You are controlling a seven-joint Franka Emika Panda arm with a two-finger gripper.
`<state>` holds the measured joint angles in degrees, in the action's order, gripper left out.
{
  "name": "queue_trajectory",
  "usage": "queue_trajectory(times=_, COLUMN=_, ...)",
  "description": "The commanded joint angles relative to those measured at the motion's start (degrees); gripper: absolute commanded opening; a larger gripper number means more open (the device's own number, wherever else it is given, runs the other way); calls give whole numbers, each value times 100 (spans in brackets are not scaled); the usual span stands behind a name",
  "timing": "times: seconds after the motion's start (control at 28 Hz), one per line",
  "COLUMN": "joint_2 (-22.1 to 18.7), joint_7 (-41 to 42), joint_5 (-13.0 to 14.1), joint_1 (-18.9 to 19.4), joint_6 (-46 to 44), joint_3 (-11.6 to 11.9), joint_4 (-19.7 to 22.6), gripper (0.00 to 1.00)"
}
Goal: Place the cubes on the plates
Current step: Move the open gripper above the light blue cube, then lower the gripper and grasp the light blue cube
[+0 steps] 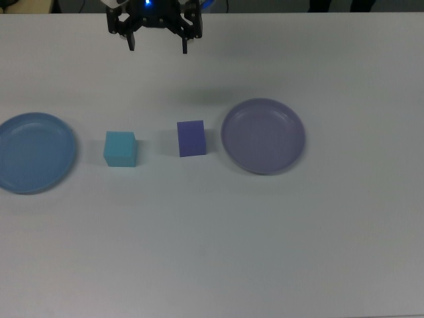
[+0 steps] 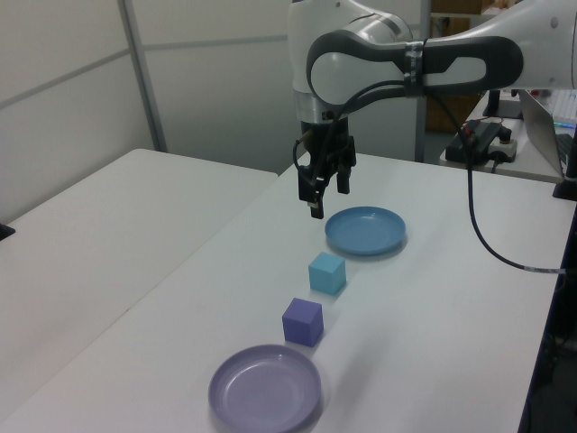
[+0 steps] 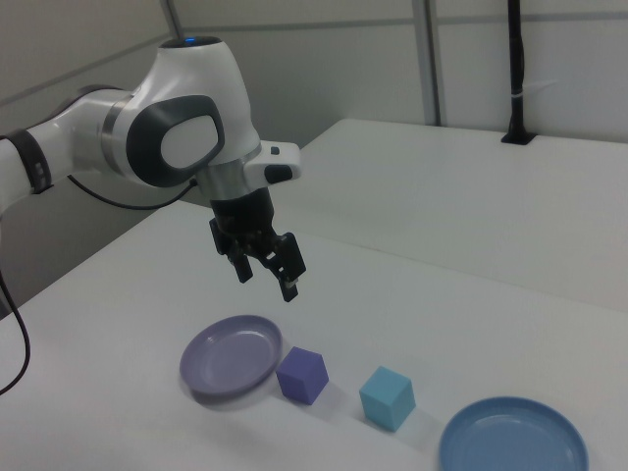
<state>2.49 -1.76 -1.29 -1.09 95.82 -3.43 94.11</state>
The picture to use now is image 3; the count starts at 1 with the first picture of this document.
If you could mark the blue plate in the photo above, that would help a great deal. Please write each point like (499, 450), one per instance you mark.
(510, 436)

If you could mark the purple cube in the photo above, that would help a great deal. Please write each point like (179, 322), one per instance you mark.
(300, 375)

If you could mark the grey partition post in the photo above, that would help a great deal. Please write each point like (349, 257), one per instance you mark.
(432, 59)

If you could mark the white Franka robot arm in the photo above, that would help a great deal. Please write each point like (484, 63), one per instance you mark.
(191, 83)

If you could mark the light blue cube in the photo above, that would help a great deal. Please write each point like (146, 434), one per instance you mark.
(386, 397)

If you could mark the purple plate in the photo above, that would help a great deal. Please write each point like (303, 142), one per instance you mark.
(230, 360)

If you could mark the black pole with base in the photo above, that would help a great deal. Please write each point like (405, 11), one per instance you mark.
(516, 64)

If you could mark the white zip tie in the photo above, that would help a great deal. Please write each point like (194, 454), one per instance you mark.
(532, 88)

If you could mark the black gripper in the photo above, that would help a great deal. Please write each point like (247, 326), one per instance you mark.
(245, 213)

